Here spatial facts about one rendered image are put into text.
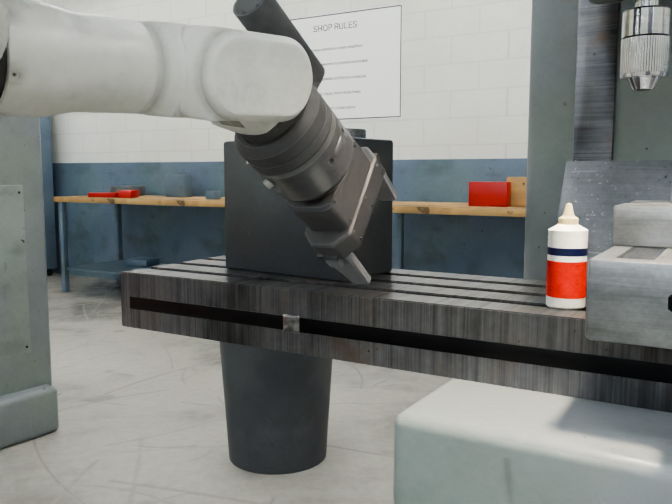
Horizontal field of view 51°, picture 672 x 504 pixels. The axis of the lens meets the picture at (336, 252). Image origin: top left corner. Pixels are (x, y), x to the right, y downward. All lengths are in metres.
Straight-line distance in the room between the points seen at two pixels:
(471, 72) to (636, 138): 4.24
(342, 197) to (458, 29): 4.84
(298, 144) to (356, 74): 5.21
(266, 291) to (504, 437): 0.38
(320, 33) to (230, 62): 5.51
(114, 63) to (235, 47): 0.09
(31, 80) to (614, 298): 0.46
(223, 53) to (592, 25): 0.81
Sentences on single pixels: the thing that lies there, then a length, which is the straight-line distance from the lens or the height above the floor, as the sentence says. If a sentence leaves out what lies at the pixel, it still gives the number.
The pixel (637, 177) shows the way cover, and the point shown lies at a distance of 1.18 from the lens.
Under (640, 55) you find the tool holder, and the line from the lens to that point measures 0.81.
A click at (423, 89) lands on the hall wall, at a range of 5.52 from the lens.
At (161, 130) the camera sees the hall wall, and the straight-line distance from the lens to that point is 7.06.
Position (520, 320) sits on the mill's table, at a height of 0.95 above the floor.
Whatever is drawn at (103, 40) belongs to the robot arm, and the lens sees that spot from 0.50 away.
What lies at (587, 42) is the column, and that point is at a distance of 1.22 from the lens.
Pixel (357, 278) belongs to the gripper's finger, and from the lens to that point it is 0.73.
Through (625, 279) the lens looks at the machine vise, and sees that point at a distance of 0.62.
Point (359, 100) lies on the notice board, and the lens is 5.76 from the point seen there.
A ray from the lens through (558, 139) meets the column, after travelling 1.22.
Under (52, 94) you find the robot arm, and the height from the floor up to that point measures 1.15.
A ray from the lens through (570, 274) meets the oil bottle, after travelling 0.76.
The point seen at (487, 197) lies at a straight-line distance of 4.68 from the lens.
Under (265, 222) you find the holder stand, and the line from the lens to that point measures 0.99.
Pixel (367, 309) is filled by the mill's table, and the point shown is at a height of 0.94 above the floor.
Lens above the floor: 1.10
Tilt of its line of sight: 6 degrees down
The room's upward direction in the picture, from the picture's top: straight up
